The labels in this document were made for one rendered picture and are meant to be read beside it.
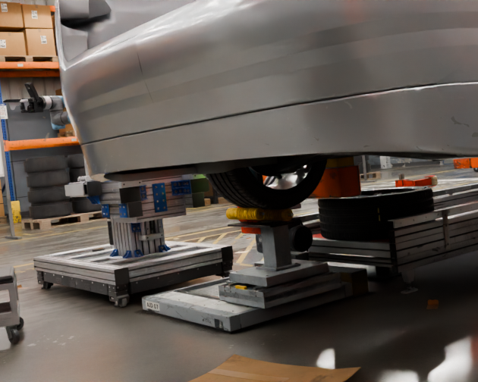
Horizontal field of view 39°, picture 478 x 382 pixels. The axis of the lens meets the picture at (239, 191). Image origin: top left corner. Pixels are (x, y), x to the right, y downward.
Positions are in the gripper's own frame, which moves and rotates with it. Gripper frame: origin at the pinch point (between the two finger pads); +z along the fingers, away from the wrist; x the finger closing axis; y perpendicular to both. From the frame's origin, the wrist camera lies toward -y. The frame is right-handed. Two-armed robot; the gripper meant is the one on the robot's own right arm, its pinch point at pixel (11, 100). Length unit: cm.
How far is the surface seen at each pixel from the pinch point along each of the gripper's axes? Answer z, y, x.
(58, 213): -434, 188, 507
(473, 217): -155, 71, -204
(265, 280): -24, 84, -149
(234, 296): -24, 95, -130
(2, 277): 39, 83, -38
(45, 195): -422, 160, 519
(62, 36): 51, -26, -107
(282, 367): 29, 96, -191
